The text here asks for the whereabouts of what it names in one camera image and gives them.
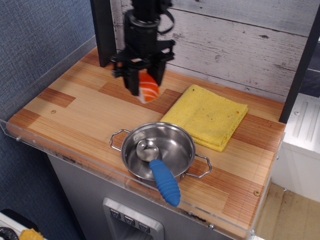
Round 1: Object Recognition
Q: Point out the black vertical post left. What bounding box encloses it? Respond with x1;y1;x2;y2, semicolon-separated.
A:
90;0;117;67

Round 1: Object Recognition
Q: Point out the white black object at corner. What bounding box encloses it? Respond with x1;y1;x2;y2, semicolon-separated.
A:
0;209;39;236

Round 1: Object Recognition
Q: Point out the stainless steel pot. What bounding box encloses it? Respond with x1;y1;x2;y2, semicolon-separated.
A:
110;122;212;186

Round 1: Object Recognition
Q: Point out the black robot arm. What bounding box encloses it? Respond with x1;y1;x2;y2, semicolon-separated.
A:
111;0;175;96

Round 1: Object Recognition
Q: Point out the orange salmon sushi toy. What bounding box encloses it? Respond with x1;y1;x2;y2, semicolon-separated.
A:
137;71;160;104

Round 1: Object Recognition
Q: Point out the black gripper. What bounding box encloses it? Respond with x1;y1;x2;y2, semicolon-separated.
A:
111;9;175;96

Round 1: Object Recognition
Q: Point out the yellow object at corner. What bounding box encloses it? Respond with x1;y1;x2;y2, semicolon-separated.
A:
19;228;45;240

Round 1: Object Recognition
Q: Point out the white ribbed side unit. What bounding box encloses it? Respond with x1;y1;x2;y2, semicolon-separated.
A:
271;93;320;202

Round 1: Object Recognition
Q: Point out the black vertical post right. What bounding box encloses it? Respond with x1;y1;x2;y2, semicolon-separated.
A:
278;7;320;124

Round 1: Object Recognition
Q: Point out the silver button control panel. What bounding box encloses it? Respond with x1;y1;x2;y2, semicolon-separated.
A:
102;197;165;240

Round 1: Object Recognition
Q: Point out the blue handled metal spoon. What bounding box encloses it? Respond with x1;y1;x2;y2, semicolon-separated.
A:
136;139;181;207

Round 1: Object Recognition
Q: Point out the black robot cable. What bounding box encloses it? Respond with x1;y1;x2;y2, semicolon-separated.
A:
157;7;175;36

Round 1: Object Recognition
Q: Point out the clear acrylic guard rail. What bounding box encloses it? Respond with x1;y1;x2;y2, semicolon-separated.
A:
0;34;285;240

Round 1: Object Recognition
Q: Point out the yellow folded cloth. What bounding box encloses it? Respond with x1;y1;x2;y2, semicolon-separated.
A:
161;84;248;152

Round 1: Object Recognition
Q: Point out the black vertical post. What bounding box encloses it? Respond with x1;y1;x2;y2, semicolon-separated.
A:
278;7;320;124
90;0;117;67

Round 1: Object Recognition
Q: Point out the grey cabinet base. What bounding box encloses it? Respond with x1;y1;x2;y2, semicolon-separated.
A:
48;155;228;240

